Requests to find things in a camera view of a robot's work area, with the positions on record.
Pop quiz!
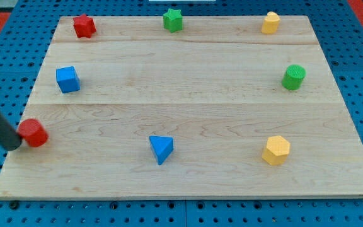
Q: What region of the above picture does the green star block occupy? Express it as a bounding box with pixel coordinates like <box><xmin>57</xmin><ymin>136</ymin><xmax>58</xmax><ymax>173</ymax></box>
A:
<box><xmin>163</xmin><ymin>8</ymin><xmax>183</xmax><ymax>33</ymax></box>

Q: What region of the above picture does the blue cube block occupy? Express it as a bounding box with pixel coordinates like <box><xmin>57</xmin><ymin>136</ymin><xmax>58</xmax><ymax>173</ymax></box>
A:
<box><xmin>55</xmin><ymin>66</ymin><xmax>80</xmax><ymax>93</ymax></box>

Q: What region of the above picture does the red star block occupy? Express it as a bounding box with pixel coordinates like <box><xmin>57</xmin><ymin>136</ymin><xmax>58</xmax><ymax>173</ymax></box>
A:
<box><xmin>73</xmin><ymin>14</ymin><xmax>96</xmax><ymax>38</ymax></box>

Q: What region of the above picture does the wooden board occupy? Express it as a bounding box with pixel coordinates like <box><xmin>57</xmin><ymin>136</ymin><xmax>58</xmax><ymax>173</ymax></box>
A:
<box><xmin>0</xmin><ymin>16</ymin><xmax>363</xmax><ymax>201</ymax></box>

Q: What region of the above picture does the blue triangle block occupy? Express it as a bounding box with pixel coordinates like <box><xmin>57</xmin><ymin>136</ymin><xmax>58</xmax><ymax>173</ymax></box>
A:
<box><xmin>149</xmin><ymin>136</ymin><xmax>174</xmax><ymax>165</ymax></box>

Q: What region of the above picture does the yellow hexagon block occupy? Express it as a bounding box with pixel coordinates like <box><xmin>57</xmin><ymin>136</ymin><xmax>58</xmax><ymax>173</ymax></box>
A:
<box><xmin>262</xmin><ymin>136</ymin><xmax>291</xmax><ymax>166</ymax></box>

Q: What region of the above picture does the green cylinder block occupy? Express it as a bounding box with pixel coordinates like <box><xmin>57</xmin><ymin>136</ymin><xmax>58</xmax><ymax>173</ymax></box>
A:
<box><xmin>282</xmin><ymin>64</ymin><xmax>306</xmax><ymax>90</ymax></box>

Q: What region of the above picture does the yellow heart block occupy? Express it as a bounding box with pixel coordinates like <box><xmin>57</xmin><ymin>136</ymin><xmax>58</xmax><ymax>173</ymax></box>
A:
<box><xmin>261</xmin><ymin>11</ymin><xmax>280</xmax><ymax>35</ymax></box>

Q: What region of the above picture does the red cylinder block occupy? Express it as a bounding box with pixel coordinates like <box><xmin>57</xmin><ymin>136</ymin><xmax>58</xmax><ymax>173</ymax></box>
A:
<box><xmin>18</xmin><ymin>119</ymin><xmax>49</xmax><ymax>147</ymax></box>

